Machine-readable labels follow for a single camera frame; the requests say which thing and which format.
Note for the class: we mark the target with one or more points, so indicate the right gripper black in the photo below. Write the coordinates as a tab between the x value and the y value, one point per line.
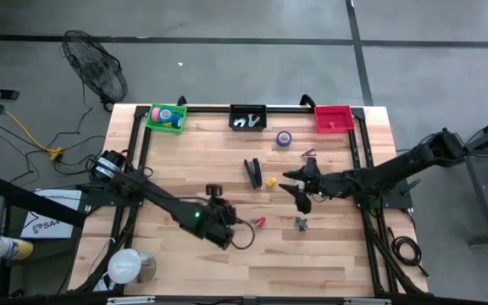
320	184

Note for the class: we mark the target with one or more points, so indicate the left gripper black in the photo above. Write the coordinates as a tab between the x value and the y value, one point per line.
220	224

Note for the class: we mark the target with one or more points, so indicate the yellow mini stapler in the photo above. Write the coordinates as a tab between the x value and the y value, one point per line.
271	182

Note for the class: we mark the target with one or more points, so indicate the maroon staple remover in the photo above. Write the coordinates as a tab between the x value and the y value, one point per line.
308	151

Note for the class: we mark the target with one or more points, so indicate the large black stapler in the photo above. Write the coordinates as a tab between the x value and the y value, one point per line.
256	173

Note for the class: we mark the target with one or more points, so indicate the purple tape roll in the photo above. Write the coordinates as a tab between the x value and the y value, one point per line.
278	139

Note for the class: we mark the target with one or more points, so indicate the white staple remover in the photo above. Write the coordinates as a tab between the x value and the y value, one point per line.
252	122

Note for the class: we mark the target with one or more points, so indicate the red plastic basket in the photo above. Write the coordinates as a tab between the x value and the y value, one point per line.
341	114

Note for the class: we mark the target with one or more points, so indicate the dark blue tape roll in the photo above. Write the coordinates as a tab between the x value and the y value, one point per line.
179	121

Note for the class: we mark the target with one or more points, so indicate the green plastic basket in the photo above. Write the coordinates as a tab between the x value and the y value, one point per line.
154	125

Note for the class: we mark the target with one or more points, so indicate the teal tape roll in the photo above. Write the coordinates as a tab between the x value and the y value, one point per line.
161	115

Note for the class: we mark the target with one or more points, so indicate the pink tape roll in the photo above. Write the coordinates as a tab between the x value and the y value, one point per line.
155	115

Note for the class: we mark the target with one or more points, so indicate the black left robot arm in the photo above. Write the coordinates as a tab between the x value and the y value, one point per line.
163	199

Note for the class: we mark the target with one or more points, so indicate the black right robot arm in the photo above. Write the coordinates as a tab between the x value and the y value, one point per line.
396	167

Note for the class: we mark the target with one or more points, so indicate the dark grey staple remover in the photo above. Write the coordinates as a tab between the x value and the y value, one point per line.
301	223

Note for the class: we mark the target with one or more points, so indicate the black plastic basket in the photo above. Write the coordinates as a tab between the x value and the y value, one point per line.
235	113

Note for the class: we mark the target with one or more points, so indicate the clear jar with white lid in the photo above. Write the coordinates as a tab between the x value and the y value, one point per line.
124	266

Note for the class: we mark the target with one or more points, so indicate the black diagonal support bar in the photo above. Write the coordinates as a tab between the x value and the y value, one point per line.
36	204

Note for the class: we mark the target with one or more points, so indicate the grey metal table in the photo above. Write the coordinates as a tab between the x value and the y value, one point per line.
484	190

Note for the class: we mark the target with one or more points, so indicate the black floor fan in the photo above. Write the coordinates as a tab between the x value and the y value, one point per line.
95	68

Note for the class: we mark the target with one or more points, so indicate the yellow and white spray can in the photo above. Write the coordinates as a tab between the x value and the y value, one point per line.
19	250

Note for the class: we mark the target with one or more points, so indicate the black aluminium table frame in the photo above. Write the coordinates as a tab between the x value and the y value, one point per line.
210	109

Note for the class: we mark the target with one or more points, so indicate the silver metal bracket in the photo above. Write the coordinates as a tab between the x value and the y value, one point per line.
130	300
367	301

